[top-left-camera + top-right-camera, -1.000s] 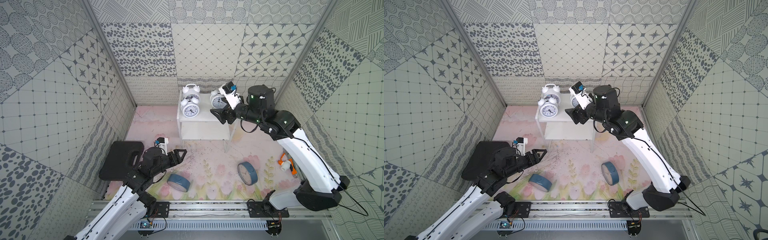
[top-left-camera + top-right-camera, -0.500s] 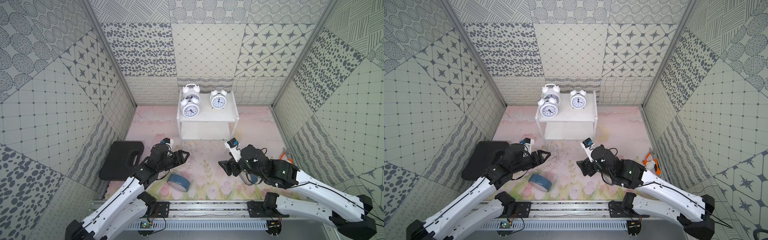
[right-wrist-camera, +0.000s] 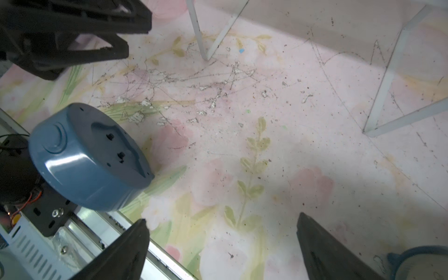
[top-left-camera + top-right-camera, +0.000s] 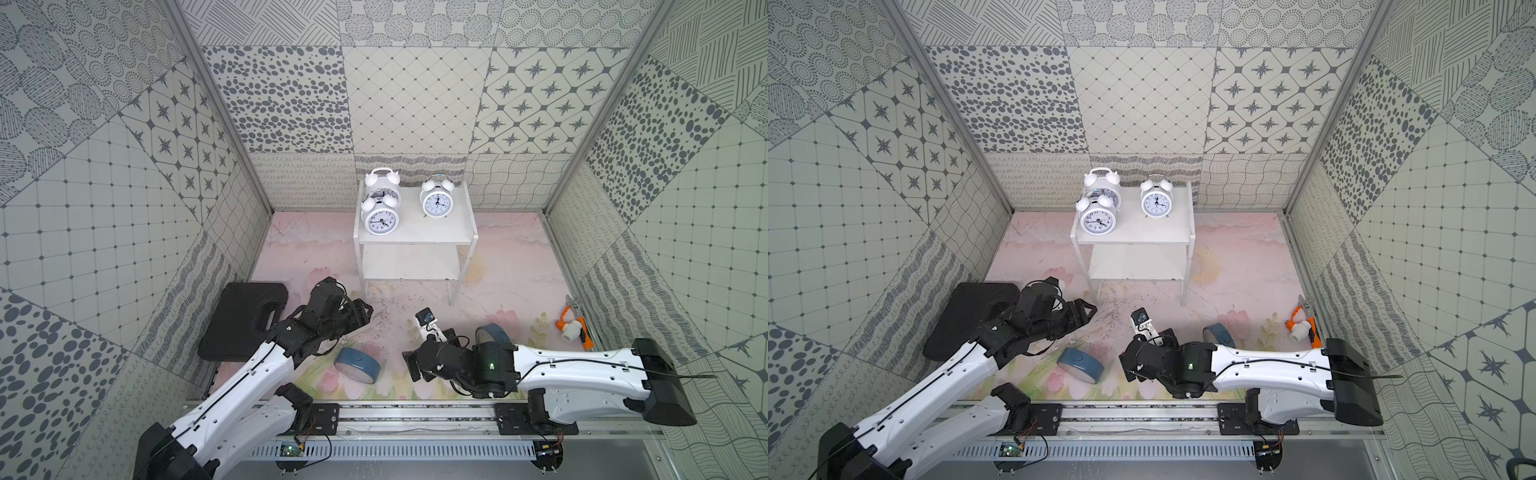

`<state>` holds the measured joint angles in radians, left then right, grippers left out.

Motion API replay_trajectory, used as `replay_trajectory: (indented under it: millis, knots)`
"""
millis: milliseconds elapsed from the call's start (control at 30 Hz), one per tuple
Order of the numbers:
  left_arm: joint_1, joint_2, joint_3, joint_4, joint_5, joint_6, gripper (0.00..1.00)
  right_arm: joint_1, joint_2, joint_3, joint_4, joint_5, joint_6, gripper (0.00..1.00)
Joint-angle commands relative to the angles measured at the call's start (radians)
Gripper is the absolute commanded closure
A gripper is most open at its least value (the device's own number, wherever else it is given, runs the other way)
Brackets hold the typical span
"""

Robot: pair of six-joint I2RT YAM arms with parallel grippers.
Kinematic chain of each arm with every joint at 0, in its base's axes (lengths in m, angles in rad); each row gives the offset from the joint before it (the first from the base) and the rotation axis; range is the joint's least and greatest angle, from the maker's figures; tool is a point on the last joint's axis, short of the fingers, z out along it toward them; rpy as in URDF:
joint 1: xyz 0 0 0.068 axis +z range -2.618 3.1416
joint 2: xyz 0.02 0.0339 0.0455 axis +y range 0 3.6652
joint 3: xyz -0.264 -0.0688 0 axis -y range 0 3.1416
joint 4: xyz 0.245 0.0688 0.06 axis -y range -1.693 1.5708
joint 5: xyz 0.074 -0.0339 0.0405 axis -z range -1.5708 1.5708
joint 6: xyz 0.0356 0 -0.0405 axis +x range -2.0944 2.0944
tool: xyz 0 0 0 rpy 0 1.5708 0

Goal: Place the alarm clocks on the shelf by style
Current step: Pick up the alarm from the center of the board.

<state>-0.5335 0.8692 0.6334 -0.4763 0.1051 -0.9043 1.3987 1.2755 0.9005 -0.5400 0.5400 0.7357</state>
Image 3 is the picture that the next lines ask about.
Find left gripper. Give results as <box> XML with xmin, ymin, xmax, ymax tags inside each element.
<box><xmin>1</xmin><ymin>1</ymin><xmax>152</xmax><ymax>81</ymax></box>

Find aluminium mounting rail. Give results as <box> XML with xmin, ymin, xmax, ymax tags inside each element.
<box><xmin>51</xmin><ymin>206</ymin><xmax>195</xmax><ymax>280</ymax></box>

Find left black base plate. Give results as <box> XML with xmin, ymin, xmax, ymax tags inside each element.
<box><xmin>22</xmin><ymin>183</ymin><xmax>78</xmax><ymax>238</ymax></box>

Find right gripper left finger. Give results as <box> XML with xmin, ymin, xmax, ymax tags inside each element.
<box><xmin>71</xmin><ymin>219</ymin><xmax>150</xmax><ymax>280</ymax></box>

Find perforated cable duct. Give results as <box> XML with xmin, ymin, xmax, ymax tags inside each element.
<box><xmin>1</xmin><ymin>218</ymin><xmax>74</xmax><ymax>280</ymax></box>

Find white two-tier shelf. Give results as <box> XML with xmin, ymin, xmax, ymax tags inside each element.
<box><xmin>185</xmin><ymin>0</ymin><xmax>448</xmax><ymax>138</ymax></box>

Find blue round alarm clock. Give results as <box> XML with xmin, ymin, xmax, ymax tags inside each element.
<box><xmin>29</xmin><ymin>103</ymin><xmax>155</xmax><ymax>212</ymax></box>
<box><xmin>387</xmin><ymin>246</ymin><xmax>448</xmax><ymax>280</ymax></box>

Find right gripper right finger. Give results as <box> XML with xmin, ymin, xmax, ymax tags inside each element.
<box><xmin>297</xmin><ymin>212</ymin><xmax>383</xmax><ymax>280</ymax></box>

